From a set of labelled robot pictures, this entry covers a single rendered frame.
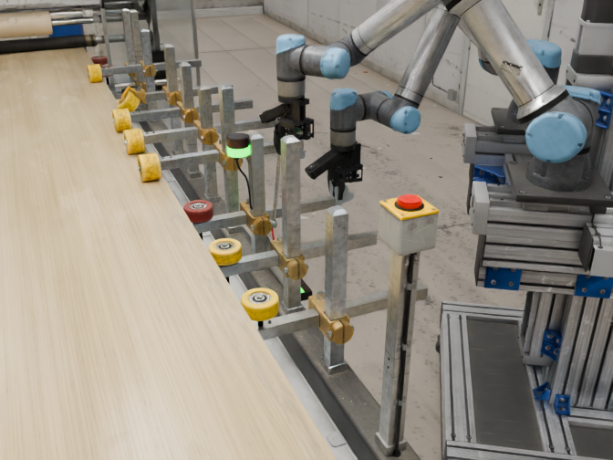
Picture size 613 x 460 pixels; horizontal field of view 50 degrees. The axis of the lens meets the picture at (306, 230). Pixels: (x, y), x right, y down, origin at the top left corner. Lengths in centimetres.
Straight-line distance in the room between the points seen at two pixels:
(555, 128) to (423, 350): 150
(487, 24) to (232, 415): 94
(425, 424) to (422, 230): 146
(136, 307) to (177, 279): 13
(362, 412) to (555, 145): 70
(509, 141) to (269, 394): 127
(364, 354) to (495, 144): 105
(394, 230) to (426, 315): 195
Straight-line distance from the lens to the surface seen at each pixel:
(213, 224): 183
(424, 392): 257
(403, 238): 104
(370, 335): 282
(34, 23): 391
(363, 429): 139
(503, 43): 149
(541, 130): 148
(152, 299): 143
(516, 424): 220
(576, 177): 166
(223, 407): 114
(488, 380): 234
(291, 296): 167
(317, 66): 167
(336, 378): 150
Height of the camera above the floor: 166
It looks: 27 degrees down
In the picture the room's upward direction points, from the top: straight up
